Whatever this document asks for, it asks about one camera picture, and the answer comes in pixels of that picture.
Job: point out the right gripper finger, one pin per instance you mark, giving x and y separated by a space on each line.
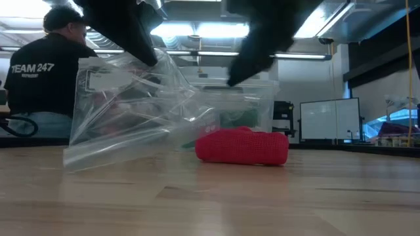
256 59

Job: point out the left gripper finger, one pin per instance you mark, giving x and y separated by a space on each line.
151 16
124 26

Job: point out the clear plastic storage bin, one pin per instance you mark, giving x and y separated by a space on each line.
262 105

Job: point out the clear plastic zip bag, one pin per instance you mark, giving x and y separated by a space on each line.
131 114

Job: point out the red elastic bandage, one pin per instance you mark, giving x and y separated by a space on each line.
243 147

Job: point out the long ceiling light strip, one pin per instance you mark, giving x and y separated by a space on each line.
295 56

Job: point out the black shelf cart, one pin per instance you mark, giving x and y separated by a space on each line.
283 111

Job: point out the white whiteboard on stand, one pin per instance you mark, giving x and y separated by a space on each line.
328 119

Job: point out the person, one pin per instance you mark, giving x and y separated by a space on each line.
42 82

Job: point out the dome security camera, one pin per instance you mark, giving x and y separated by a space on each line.
325 41

